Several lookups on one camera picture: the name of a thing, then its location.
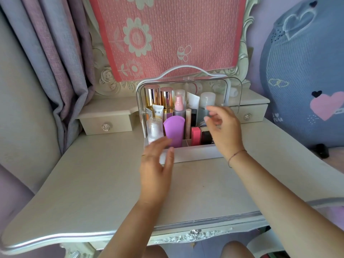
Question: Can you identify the person's left hand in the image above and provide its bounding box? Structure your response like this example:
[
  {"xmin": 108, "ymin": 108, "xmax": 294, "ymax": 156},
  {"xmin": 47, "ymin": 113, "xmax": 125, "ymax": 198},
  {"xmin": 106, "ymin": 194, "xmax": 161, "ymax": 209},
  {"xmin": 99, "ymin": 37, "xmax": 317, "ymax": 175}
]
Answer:
[{"xmin": 139, "ymin": 136, "xmax": 175, "ymax": 206}]

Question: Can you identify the person's right hand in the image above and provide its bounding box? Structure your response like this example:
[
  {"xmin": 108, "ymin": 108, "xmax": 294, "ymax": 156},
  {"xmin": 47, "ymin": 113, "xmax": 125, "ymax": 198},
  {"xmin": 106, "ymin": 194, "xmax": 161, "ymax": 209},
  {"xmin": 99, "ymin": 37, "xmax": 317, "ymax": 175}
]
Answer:
[{"xmin": 204, "ymin": 105, "xmax": 247, "ymax": 161}]

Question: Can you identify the person's right forearm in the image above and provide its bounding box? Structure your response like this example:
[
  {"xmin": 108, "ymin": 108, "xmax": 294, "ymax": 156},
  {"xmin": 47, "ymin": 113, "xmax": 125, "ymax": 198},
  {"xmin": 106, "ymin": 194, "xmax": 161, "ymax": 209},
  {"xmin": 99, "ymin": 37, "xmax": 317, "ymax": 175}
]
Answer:
[{"xmin": 228, "ymin": 151, "xmax": 344, "ymax": 258}]

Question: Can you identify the person's left forearm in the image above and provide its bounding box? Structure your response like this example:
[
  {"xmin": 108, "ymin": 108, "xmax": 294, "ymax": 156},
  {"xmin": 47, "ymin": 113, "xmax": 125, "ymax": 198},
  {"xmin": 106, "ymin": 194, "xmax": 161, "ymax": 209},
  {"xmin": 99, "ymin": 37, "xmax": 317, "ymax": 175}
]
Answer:
[{"xmin": 98, "ymin": 197, "xmax": 163, "ymax": 258}]

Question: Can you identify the grey bottle with white cap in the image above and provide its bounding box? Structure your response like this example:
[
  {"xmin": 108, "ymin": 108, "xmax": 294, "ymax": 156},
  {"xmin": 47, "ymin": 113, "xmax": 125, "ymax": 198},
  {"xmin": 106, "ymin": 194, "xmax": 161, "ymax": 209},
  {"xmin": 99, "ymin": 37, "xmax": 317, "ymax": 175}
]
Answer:
[{"xmin": 197, "ymin": 92, "xmax": 216, "ymax": 127}]

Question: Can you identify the black cosmetic box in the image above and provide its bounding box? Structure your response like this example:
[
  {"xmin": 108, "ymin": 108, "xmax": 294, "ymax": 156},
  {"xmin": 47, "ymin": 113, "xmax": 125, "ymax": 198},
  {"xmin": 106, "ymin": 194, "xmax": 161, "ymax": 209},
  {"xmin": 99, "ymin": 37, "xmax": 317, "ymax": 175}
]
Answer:
[{"xmin": 200, "ymin": 130, "xmax": 216, "ymax": 145}]

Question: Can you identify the white clear-lid cosmetic organizer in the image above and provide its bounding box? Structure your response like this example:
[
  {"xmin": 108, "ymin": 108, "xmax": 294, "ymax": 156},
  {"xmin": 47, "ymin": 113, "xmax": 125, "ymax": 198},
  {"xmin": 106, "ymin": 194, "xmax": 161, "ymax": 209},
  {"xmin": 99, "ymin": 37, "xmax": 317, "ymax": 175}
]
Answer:
[{"xmin": 136, "ymin": 65, "xmax": 243, "ymax": 164}]

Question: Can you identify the pink cosmetic box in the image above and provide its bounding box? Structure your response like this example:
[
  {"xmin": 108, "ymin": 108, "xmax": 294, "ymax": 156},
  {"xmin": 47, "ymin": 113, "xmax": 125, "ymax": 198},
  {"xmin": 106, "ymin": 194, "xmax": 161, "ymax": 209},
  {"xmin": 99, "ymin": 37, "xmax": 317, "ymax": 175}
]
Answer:
[{"xmin": 191, "ymin": 127, "xmax": 202, "ymax": 147}]

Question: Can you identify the beige concealer stick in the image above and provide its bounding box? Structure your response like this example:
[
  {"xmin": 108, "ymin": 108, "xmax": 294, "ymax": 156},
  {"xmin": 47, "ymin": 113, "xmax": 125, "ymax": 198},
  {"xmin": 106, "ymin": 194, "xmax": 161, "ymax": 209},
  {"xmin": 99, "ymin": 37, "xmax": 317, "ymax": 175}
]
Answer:
[{"xmin": 185, "ymin": 109, "xmax": 192, "ymax": 139}]

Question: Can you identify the white cosmetic sachet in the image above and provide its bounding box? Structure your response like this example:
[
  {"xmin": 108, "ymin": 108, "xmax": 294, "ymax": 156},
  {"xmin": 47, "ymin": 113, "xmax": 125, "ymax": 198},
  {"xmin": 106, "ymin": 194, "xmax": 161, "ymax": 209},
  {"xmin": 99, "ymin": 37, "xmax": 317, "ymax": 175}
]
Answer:
[{"xmin": 186, "ymin": 92, "xmax": 200, "ymax": 110}]

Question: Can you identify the purple cosmetic tube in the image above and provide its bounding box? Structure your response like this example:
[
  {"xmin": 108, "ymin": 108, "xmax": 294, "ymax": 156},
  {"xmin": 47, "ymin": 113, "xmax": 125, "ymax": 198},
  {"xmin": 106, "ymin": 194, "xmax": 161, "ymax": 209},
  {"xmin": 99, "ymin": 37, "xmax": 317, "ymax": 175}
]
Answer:
[{"xmin": 163, "ymin": 115, "xmax": 186, "ymax": 149}]

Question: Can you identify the clear pump bottle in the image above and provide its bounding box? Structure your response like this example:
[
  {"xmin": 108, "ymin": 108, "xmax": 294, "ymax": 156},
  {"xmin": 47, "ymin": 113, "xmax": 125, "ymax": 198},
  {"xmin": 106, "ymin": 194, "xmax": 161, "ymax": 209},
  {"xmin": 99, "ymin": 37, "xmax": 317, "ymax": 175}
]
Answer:
[{"xmin": 146, "ymin": 117, "xmax": 164, "ymax": 145}]

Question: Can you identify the pink spray bottle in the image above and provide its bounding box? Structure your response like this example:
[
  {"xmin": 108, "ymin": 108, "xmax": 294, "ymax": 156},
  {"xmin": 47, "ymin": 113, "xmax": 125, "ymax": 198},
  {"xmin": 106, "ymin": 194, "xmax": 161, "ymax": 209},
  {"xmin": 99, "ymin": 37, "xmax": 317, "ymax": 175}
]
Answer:
[{"xmin": 173, "ymin": 95, "xmax": 186, "ymax": 118}]

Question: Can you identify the white vanity drawer box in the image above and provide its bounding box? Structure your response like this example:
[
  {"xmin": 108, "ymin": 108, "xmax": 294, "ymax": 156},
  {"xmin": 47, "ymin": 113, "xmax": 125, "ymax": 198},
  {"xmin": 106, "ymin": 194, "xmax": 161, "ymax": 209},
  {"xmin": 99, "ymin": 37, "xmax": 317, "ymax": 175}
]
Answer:
[
  {"xmin": 228, "ymin": 89, "xmax": 270, "ymax": 124},
  {"xmin": 78, "ymin": 97, "xmax": 141, "ymax": 136}
]

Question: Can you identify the gold cap cosmetic bottle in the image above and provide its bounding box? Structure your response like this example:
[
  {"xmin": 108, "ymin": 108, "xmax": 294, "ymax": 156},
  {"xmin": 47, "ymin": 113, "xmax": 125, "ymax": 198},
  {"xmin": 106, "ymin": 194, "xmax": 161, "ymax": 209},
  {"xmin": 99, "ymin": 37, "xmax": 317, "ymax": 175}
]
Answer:
[
  {"xmin": 144, "ymin": 84, "xmax": 161, "ymax": 119},
  {"xmin": 160, "ymin": 87, "xmax": 175, "ymax": 122}
]

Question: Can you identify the small white cosmetic tube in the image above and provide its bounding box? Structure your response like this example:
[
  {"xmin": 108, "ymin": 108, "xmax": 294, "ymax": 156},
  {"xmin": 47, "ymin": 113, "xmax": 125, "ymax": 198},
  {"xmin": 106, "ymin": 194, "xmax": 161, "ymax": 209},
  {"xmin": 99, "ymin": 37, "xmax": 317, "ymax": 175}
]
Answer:
[{"xmin": 152, "ymin": 104, "xmax": 164, "ymax": 120}]

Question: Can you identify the white dressing table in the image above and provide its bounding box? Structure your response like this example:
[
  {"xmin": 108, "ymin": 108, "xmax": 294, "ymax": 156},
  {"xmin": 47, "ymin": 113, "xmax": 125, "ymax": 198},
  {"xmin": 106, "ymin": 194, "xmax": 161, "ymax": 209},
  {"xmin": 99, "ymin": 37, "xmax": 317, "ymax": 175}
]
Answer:
[{"xmin": 0, "ymin": 89, "xmax": 344, "ymax": 258}]

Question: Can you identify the person's left leg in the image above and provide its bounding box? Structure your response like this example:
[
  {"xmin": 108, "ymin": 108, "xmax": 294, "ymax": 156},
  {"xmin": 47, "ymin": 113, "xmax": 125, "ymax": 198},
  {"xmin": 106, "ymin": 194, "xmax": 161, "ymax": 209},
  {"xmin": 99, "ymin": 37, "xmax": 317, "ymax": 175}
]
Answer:
[{"xmin": 145, "ymin": 246, "xmax": 169, "ymax": 258}]

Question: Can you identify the person's leg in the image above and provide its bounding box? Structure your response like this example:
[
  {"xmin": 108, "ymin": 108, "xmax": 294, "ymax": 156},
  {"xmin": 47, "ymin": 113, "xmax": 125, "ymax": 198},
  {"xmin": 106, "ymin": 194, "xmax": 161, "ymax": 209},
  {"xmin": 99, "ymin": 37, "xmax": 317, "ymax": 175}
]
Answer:
[
  {"xmin": 145, "ymin": 246, "xmax": 169, "ymax": 258},
  {"xmin": 222, "ymin": 240, "xmax": 256, "ymax": 258}
]

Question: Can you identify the pink floral cloth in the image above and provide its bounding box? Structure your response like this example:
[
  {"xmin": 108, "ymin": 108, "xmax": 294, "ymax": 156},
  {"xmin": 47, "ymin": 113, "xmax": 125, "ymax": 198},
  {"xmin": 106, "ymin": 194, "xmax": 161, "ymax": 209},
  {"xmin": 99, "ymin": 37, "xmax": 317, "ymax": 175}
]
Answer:
[{"xmin": 88, "ymin": 0, "xmax": 247, "ymax": 83}]

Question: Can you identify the blue heart print blanket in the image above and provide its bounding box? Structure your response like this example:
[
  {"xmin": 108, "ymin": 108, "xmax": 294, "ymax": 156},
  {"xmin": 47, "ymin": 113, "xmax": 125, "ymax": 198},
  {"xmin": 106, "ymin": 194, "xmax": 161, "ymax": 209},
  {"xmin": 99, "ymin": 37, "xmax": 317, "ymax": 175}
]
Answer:
[{"xmin": 259, "ymin": 0, "xmax": 344, "ymax": 150}]

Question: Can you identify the person's right leg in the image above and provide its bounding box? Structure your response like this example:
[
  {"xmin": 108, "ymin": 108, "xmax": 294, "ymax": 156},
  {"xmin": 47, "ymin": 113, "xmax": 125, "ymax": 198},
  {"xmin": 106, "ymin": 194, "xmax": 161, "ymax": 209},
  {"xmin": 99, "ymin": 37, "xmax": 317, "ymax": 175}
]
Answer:
[{"xmin": 222, "ymin": 240, "xmax": 256, "ymax": 258}]

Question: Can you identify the small black object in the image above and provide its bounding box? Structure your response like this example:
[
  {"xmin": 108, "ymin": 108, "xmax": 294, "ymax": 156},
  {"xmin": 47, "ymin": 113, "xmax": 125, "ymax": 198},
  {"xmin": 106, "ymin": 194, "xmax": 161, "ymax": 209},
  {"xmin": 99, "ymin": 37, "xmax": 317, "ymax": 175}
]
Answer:
[{"xmin": 312, "ymin": 144, "xmax": 330, "ymax": 159}]

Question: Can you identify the purple grey curtain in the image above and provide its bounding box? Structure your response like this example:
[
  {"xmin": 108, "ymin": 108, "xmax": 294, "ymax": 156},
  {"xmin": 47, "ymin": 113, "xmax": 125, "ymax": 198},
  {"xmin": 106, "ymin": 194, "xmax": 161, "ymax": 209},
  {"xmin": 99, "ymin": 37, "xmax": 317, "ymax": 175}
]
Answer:
[{"xmin": 0, "ymin": 0, "xmax": 96, "ymax": 157}]

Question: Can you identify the grey beige fabric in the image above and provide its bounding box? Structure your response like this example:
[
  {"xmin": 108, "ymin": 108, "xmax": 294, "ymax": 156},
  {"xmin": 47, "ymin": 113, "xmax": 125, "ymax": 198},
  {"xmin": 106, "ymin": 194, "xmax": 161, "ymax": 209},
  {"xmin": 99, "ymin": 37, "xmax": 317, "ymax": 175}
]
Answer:
[{"xmin": 0, "ymin": 9, "xmax": 63, "ymax": 194}]

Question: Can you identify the thin string bracelet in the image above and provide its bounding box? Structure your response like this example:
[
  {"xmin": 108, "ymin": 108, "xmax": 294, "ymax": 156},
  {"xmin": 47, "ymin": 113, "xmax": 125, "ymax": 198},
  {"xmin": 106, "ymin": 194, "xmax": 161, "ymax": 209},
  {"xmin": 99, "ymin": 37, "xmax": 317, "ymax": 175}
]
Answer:
[{"xmin": 228, "ymin": 149, "xmax": 247, "ymax": 168}]

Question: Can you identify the white carved mirror frame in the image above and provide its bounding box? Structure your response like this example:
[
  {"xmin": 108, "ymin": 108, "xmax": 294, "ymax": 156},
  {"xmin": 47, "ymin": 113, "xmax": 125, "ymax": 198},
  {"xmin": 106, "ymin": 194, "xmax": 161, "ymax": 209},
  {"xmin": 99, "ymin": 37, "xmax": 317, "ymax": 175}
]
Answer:
[{"xmin": 81, "ymin": 0, "xmax": 263, "ymax": 97}]

